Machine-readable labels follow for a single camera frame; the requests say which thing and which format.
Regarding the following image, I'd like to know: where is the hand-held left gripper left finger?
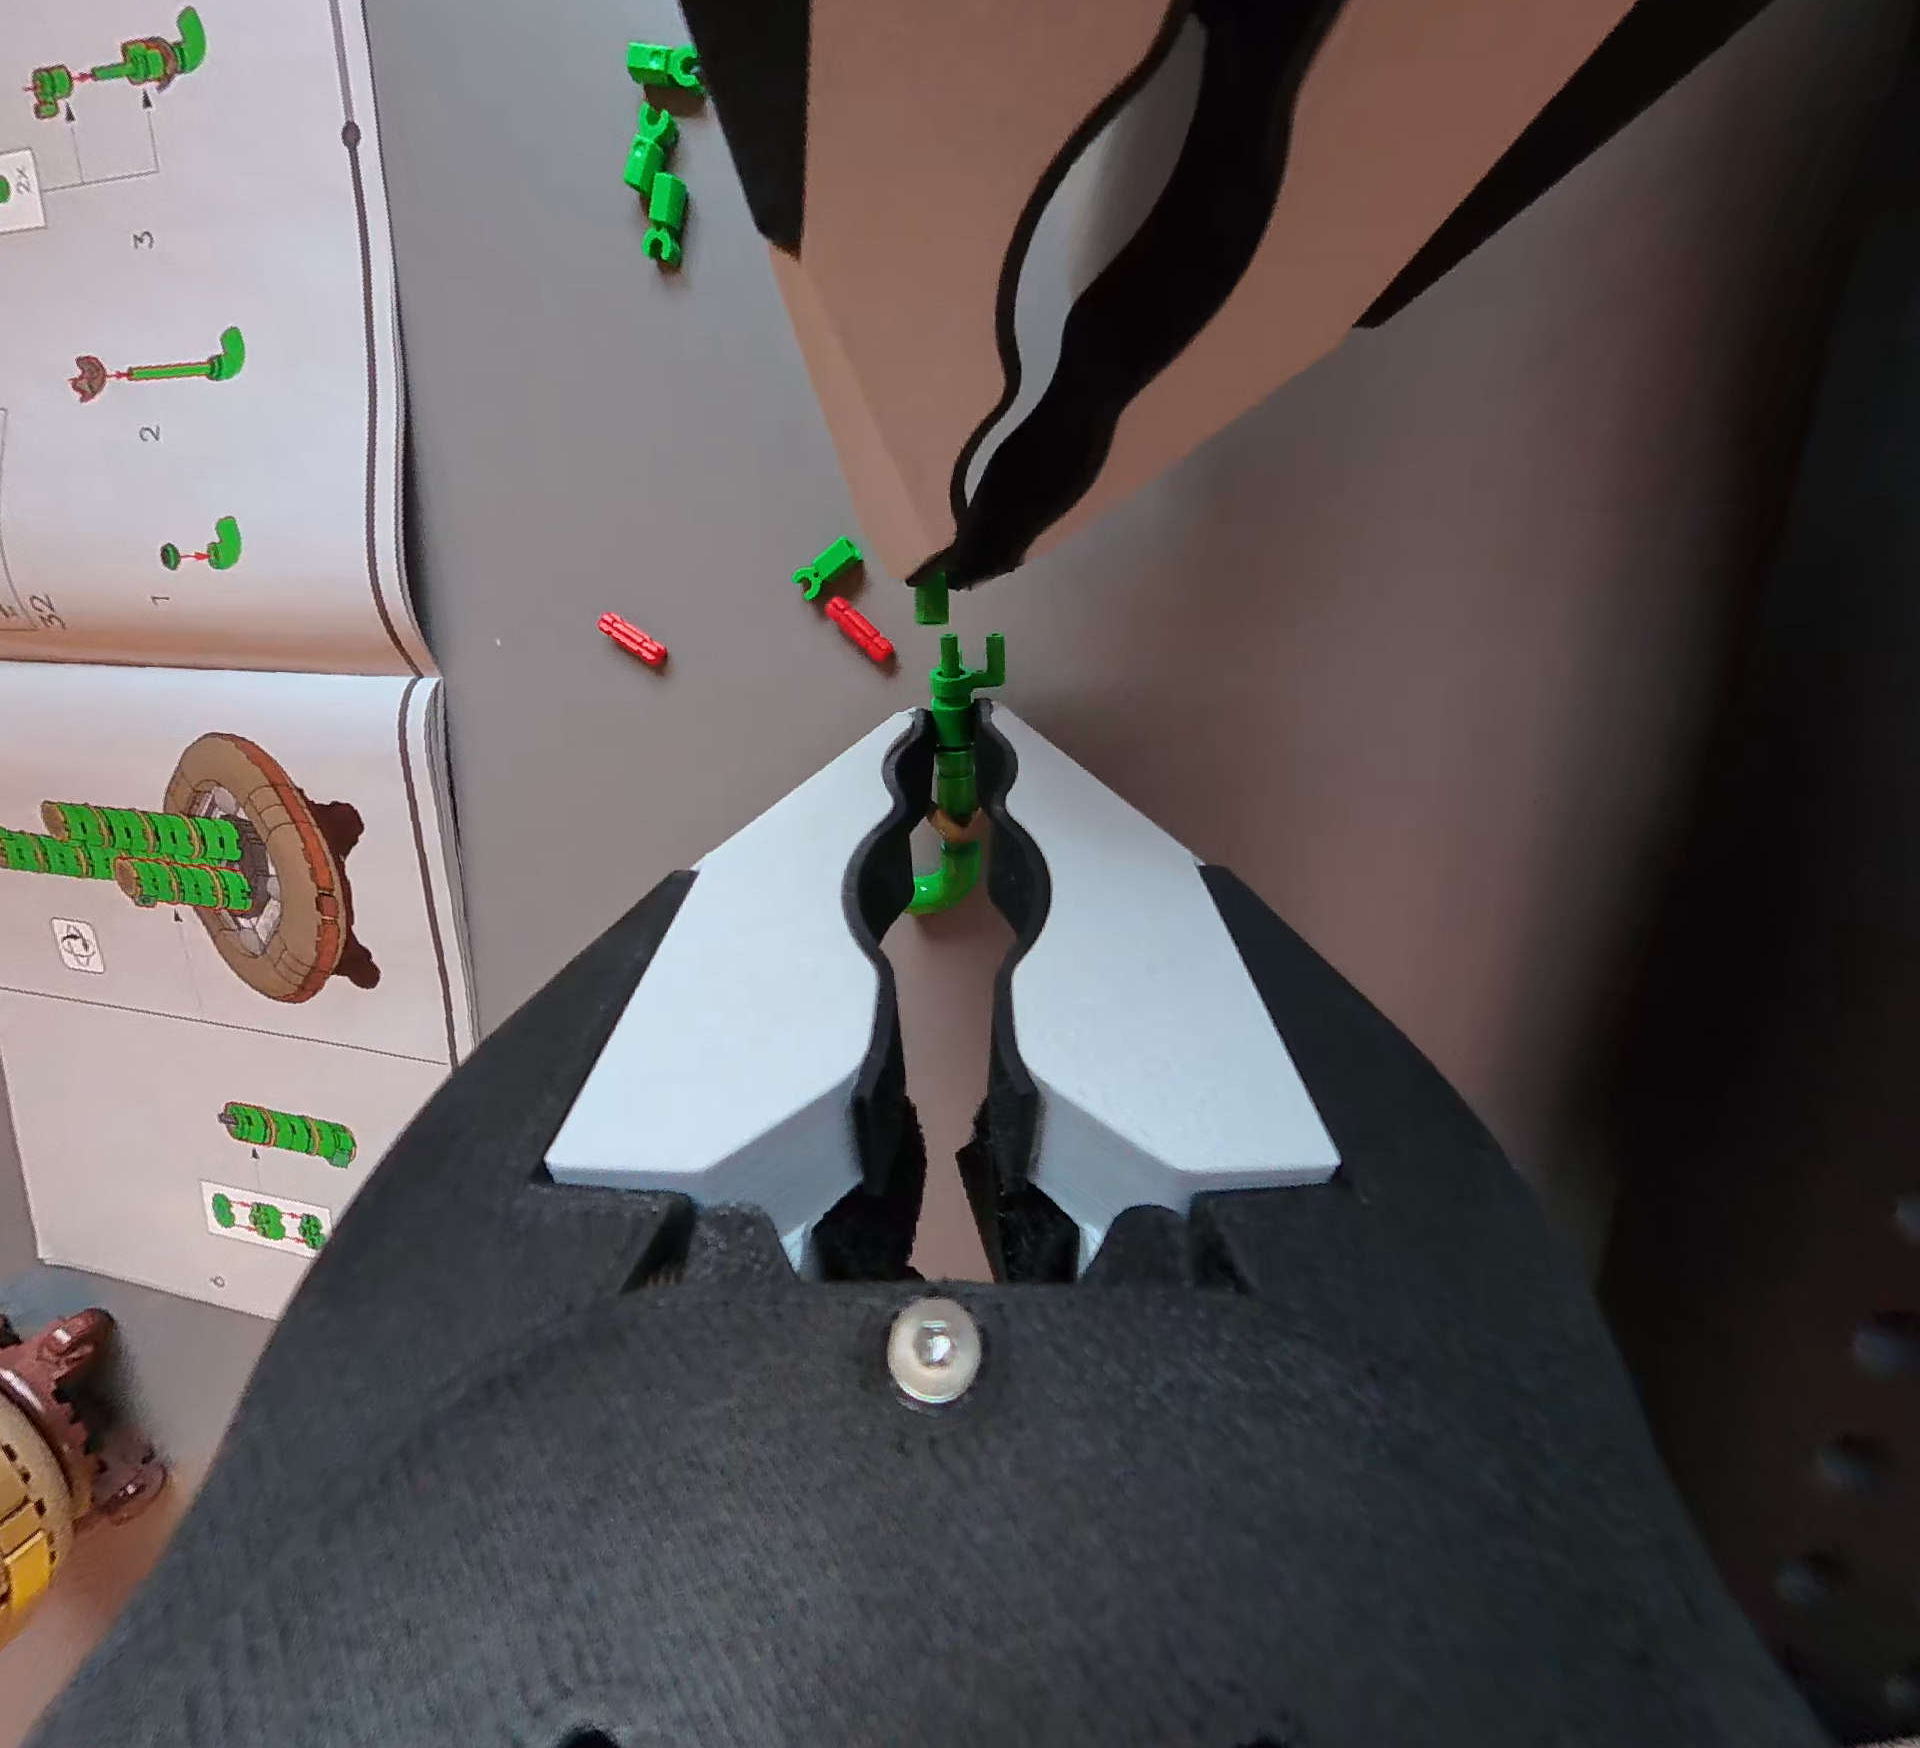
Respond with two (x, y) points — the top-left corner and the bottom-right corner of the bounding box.
(544, 709), (920, 1278)

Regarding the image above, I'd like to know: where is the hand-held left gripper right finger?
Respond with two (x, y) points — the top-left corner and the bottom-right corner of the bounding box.
(967, 703), (1342, 1281)

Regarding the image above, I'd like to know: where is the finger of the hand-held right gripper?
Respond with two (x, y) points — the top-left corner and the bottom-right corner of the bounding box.
(811, 0), (1242, 587)
(950, 0), (1828, 583)

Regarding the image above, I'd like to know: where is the green lego bamboo stem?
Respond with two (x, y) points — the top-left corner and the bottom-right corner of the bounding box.
(907, 630), (1012, 920)

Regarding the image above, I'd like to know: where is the lego instruction booklet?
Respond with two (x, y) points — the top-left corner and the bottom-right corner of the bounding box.
(0, 0), (481, 1325)

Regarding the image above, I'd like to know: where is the lego bamboo pot model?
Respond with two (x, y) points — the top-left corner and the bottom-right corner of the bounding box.
(0, 1305), (172, 1655)

